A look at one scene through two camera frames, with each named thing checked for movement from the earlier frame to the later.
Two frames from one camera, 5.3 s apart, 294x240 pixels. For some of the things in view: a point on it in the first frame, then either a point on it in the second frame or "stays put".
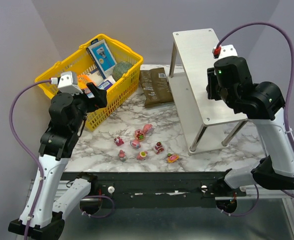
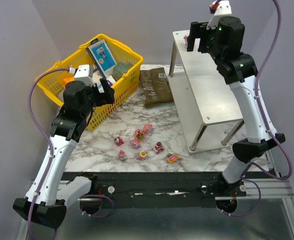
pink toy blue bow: [135, 144] stays put
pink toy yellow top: [142, 155] stays put
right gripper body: [210, 83] -> [201, 36]
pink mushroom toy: [122, 155] stays put
